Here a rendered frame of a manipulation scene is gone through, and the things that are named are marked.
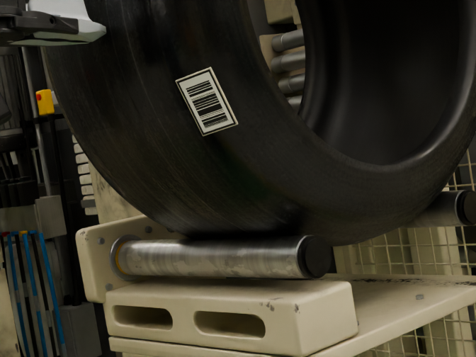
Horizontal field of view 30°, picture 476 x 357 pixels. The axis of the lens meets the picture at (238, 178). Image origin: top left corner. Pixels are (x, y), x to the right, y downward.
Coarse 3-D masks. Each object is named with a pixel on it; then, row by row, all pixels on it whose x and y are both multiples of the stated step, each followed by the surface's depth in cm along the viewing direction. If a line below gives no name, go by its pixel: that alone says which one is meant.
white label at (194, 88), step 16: (176, 80) 84; (192, 80) 83; (208, 80) 82; (192, 96) 84; (208, 96) 83; (224, 96) 83; (192, 112) 84; (208, 112) 84; (224, 112) 83; (208, 128) 85; (224, 128) 84
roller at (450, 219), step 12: (444, 192) 111; (456, 192) 110; (468, 192) 109; (432, 204) 111; (444, 204) 110; (456, 204) 109; (468, 204) 109; (420, 216) 113; (432, 216) 111; (444, 216) 110; (456, 216) 109; (468, 216) 108
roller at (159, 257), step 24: (144, 240) 113; (168, 240) 109; (192, 240) 105; (216, 240) 101; (240, 240) 98; (264, 240) 95; (288, 240) 92; (312, 240) 90; (120, 264) 114; (144, 264) 110; (168, 264) 107; (192, 264) 103; (216, 264) 100; (240, 264) 97; (264, 264) 94; (288, 264) 91; (312, 264) 90
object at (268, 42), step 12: (264, 36) 156; (276, 36) 156; (288, 36) 153; (300, 36) 150; (264, 48) 155; (276, 48) 156; (288, 48) 154; (300, 48) 161; (276, 60) 154; (288, 60) 152; (300, 60) 150; (276, 72) 156; (288, 72) 159; (300, 72) 161; (288, 84) 154; (300, 84) 152; (288, 96) 158; (300, 96) 152
